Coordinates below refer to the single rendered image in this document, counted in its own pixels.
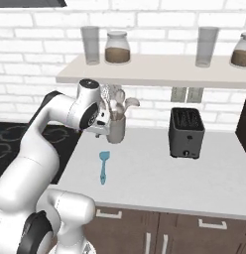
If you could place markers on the clear drinking glass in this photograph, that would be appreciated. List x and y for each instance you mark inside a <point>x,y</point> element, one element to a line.
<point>90,44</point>
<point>206,46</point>

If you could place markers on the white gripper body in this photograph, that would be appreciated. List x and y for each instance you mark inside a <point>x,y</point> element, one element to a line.
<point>101,129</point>

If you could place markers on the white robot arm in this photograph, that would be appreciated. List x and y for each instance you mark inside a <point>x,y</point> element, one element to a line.
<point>35,155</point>

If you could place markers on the brown cupboard door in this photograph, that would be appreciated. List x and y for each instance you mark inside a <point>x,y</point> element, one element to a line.
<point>121,239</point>
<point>201,244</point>

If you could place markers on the beige wall shelf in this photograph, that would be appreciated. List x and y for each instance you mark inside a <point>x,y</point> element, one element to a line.
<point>154,71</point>

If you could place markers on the beige utensil pot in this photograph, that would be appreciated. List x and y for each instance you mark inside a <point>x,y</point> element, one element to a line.
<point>117,130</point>

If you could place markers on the dark grey toaster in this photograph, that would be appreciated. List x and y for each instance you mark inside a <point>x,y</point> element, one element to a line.
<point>186,134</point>

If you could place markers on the brown drawer front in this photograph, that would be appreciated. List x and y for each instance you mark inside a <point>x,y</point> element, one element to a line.
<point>138,216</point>
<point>181,223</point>

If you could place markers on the metal whisk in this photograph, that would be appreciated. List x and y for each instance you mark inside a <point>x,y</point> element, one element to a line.
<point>108,92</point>

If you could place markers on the beige wooden spoon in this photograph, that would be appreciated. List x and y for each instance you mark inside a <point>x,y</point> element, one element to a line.
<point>131,102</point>
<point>119,99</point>

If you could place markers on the blue spatula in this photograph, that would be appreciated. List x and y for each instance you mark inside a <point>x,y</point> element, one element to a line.
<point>103,165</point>

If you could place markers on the black hob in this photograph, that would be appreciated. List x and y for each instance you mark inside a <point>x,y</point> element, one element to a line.
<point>62,139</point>

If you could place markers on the grey wall socket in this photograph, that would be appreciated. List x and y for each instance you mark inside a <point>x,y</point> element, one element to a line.
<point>195,95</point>
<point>179,94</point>

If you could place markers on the glass jar with brown contents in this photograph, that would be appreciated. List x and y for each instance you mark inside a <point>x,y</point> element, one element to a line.
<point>242,53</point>
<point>117,49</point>

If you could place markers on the dark extractor hood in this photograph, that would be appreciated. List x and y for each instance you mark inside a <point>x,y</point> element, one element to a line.
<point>29,3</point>

